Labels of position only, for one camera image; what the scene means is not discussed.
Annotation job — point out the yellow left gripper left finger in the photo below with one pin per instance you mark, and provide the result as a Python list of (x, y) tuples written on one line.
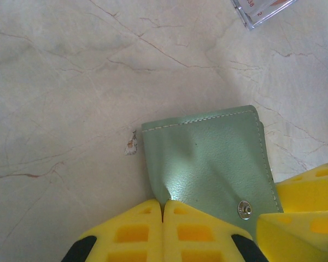
[(131, 234)]

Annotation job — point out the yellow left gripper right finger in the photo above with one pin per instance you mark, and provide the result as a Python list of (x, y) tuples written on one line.
[(196, 237)]

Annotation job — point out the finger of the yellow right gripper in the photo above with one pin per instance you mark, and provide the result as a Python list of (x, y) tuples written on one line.
[(298, 237), (311, 191)]

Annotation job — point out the white card red print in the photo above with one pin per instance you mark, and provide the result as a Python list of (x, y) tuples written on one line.
[(255, 6)]

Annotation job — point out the green leather card holder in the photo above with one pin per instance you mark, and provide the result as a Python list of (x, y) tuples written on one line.
[(221, 152)]

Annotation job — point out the clear acrylic card stand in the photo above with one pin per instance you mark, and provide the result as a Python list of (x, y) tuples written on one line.
[(248, 21)]

